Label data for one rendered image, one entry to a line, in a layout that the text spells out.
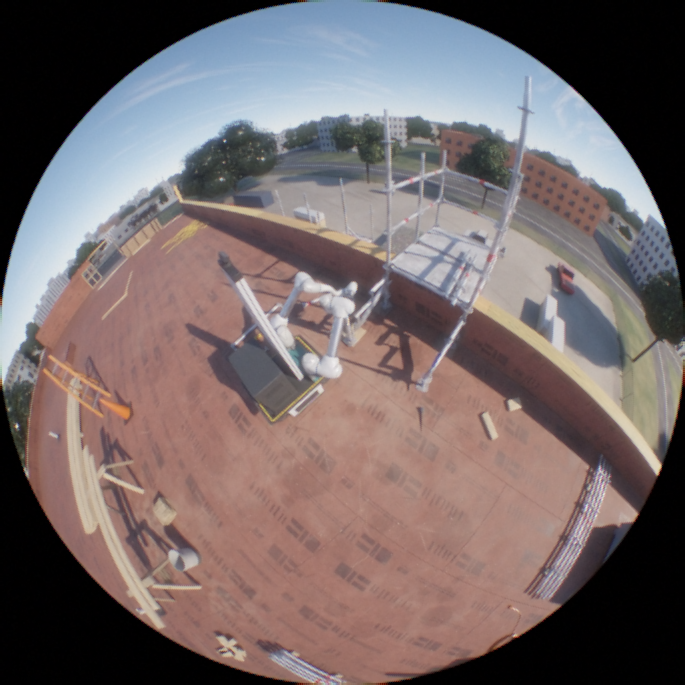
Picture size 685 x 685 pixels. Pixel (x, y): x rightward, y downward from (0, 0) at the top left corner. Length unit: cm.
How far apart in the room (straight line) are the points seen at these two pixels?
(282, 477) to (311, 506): 46
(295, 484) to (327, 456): 49
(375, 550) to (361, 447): 120
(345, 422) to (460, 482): 148
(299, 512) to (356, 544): 70
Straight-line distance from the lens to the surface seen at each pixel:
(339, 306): 193
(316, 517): 257
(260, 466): 273
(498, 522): 300
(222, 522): 312
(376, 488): 245
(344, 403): 256
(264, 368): 199
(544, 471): 336
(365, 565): 271
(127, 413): 488
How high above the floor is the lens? 244
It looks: 57 degrees down
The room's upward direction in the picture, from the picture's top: 12 degrees counter-clockwise
